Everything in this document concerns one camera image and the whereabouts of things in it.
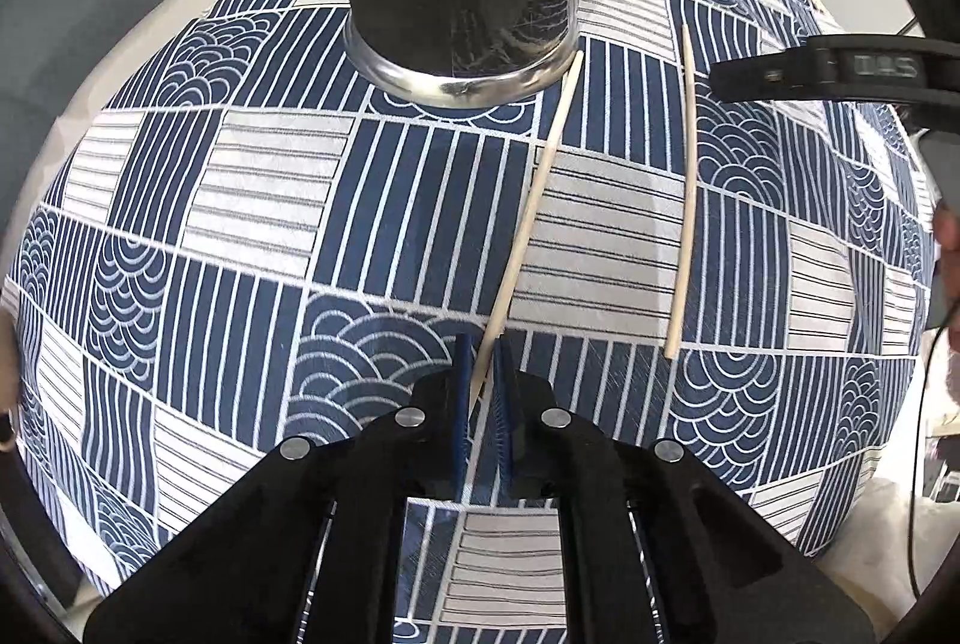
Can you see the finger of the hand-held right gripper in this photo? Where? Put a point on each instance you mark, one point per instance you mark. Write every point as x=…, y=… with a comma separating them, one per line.
x=825, y=70

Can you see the wooden chopstick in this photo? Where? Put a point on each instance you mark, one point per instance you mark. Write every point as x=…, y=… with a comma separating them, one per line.
x=526, y=224
x=690, y=202

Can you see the blue white patterned tablecloth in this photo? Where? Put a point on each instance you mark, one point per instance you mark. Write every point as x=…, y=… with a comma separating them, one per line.
x=262, y=179

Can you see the person's right hand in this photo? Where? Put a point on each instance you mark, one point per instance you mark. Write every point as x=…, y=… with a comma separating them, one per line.
x=949, y=239

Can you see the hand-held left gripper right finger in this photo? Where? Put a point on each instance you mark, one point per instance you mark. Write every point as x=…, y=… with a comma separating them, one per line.
x=504, y=419

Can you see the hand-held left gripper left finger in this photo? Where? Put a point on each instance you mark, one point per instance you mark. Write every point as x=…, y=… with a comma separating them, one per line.
x=461, y=419

